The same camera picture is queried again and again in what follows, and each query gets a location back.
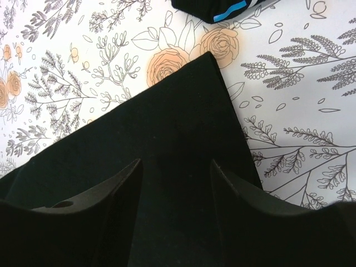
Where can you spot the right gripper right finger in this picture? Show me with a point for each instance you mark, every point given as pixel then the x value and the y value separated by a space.
pixel 257 229

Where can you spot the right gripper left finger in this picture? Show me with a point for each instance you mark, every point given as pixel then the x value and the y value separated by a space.
pixel 93 228

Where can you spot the floral patterned table mat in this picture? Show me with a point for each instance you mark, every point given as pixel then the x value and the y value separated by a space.
pixel 289 67

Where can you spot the black folded t-shirt with logo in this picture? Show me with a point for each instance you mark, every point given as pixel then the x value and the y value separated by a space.
pixel 214 11

